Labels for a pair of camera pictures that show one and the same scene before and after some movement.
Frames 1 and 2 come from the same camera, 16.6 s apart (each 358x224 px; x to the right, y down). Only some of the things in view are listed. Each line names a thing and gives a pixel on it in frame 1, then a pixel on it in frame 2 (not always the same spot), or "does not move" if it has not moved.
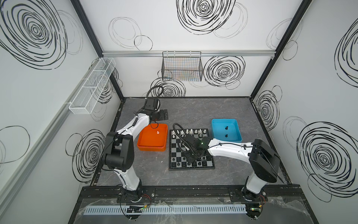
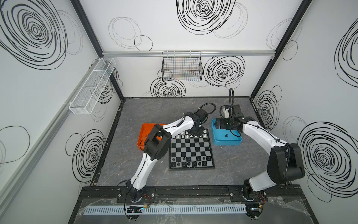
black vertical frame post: (84, 18) does not move
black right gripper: (189, 141) → (218, 123)
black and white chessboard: (178, 160) does not move
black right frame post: (304, 6) does not move
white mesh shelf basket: (85, 100) does not move
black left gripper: (162, 115) → (201, 131)
